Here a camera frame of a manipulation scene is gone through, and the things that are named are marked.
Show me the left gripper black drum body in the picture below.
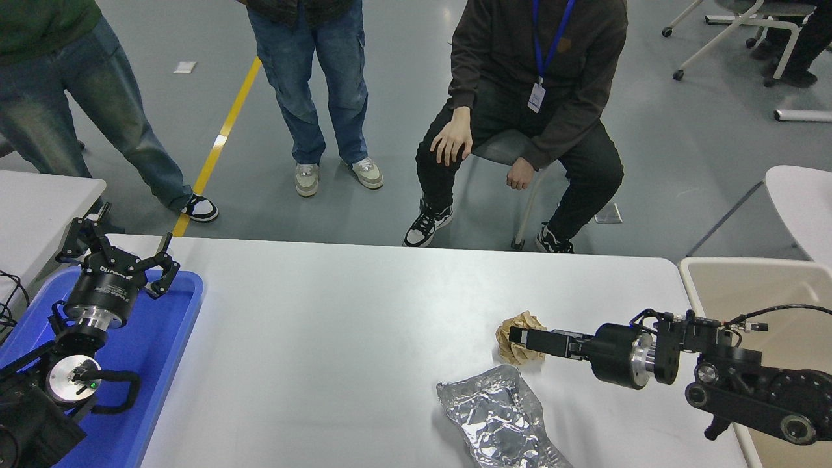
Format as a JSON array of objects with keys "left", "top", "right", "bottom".
[{"left": 64, "top": 253, "right": 146, "bottom": 319}]

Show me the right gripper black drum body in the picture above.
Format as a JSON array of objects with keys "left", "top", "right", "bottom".
[{"left": 582, "top": 323, "right": 644, "bottom": 391}]

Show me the tan paper ball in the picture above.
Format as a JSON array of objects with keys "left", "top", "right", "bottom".
[{"left": 495, "top": 311, "right": 549, "bottom": 365}]

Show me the silver foil tray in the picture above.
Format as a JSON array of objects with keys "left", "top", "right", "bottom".
[{"left": 436, "top": 364, "right": 574, "bottom": 468}]

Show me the seated person's left hand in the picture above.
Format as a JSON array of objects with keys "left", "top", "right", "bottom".
[{"left": 506, "top": 157, "right": 536, "bottom": 191}]

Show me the seated person's right hand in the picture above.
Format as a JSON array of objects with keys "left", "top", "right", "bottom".
[{"left": 430, "top": 106, "right": 473, "bottom": 167}]

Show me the white side table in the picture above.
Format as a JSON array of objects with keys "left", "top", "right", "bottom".
[{"left": 0, "top": 169, "right": 109, "bottom": 306}]

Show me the blue plastic tray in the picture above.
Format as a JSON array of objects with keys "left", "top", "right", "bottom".
[{"left": 0, "top": 266, "right": 205, "bottom": 468}]

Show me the large pale bin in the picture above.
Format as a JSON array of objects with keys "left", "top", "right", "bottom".
[{"left": 678, "top": 257, "right": 832, "bottom": 468}]

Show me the standing person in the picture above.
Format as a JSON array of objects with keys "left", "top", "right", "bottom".
[
  {"left": 0, "top": 0, "right": 219, "bottom": 223},
  {"left": 237, "top": 0, "right": 384, "bottom": 198}
]

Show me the grey chair with white legs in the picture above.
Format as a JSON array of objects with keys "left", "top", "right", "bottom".
[{"left": 471, "top": 129, "right": 566, "bottom": 251}]

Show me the seated person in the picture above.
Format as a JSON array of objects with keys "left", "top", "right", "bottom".
[{"left": 403, "top": 0, "right": 629, "bottom": 254}]

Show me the white bar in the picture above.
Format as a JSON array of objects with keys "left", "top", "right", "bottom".
[{"left": 774, "top": 109, "right": 832, "bottom": 123}]

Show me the white-framed office chair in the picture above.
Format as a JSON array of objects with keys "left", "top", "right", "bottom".
[{"left": 662, "top": 0, "right": 818, "bottom": 87}]

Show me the black cable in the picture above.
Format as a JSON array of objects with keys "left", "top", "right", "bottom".
[{"left": 0, "top": 270, "right": 31, "bottom": 339}]

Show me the blue lanyard with badge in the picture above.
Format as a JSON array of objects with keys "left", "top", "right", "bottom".
[{"left": 527, "top": 0, "right": 577, "bottom": 114}]

